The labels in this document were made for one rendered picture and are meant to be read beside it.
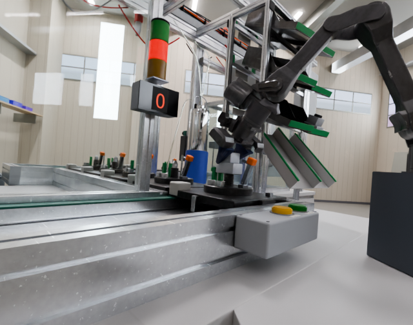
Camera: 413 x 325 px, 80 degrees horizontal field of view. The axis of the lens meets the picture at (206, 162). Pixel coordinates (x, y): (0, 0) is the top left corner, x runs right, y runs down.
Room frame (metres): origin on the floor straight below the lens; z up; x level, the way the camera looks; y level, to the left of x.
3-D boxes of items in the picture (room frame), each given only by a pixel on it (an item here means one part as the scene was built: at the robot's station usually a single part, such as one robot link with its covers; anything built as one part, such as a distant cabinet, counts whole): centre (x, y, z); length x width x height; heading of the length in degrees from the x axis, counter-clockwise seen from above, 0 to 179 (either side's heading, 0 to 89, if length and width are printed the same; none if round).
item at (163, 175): (0.89, 0.11, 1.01); 0.24 x 0.24 x 0.13; 45
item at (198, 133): (1.70, 0.07, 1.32); 0.14 x 0.14 x 0.38
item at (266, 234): (0.50, -0.16, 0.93); 0.21 x 0.07 x 0.06; 135
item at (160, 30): (0.66, 0.15, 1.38); 0.05 x 0.05 x 0.05
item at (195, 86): (2.05, 0.13, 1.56); 0.09 x 0.04 x 1.39; 135
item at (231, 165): (0.72, -0.06, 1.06); 0.08 x 0.04 x 0.07; 45
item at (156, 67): (0.66, 0.15, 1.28); 0.05 x 0.05 x 0.05
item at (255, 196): (0.71, -0.07, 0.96); 0.24 x 0.24 x 0.02; 45
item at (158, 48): (0.66, 0.15, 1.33); 0.05 x 0.05 x 0.05
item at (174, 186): (0.71, 0.07, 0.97); 0.05 x 0.05 x 0.04; 45
